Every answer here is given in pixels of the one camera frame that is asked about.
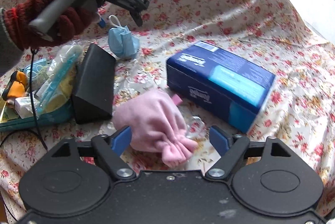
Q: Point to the white tissue pack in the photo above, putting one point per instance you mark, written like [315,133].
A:
[23,106]

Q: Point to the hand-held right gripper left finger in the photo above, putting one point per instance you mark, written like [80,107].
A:
[123,139]

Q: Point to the teal toothbrush clear package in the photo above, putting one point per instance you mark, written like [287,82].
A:
[56,77]

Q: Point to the small blue object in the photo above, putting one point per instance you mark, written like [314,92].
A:
[100,21]

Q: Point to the person's left hand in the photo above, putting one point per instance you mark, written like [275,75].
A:
[23,17]

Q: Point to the floral cloth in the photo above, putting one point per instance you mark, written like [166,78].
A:
[235,17]

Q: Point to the black wedge-shaped box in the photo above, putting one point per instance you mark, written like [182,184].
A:
[94,87]

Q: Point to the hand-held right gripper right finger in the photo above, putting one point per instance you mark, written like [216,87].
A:
[218,139]

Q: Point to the yellow soft cloth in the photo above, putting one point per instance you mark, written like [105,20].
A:
[65,87]

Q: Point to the pink fabric pouch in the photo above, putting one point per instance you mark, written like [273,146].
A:
[151,119]

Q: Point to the orange black white toy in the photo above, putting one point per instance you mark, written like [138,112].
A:
[15,87]

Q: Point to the dark blue tissue box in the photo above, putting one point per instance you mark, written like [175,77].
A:
[209,87]

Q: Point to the clear plastic wrapper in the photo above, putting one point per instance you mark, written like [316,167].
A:
[195,125]

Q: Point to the teal and gold tin tray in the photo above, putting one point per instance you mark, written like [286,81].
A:
[39,121]

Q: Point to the person's left forearm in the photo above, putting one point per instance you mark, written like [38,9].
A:
[6,51]

